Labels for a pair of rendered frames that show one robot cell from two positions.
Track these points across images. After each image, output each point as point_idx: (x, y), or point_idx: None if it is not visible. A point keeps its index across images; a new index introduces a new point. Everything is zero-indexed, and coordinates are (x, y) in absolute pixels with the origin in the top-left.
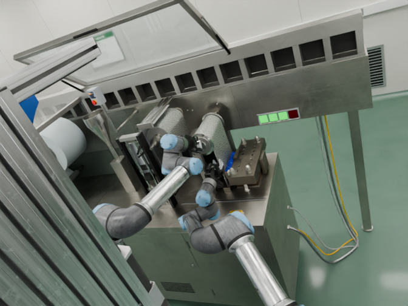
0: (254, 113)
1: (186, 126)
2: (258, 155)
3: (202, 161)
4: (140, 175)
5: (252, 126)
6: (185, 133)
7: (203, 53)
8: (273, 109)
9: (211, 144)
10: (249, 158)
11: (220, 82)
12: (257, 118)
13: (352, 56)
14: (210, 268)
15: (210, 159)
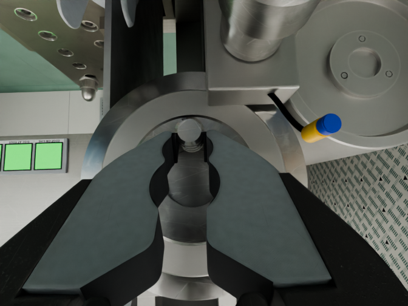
0: (72, 178)
1: (312, 189)
2: (11, 30)
3: (211, 11)
4: None
5: (91, 133)
6: (326, 172)
7: None
8: (12, 182)
9: (96, 170)
10: (44, 20)
11: (149, 303)
12: (68, 158)
13: None
14: None
15: (203, 27)
